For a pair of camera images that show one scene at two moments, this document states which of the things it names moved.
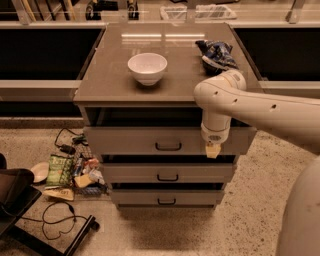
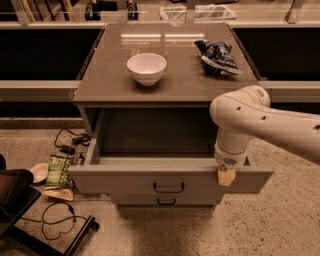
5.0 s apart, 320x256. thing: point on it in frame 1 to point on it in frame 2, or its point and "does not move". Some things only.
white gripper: [215, 136] to [229, 159]
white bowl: [147, 67] does not move
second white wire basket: [213, 13] does not move
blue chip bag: [216, 56] does not move
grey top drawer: [163, 140] to [164, 175]
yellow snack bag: [59, 193] does not move
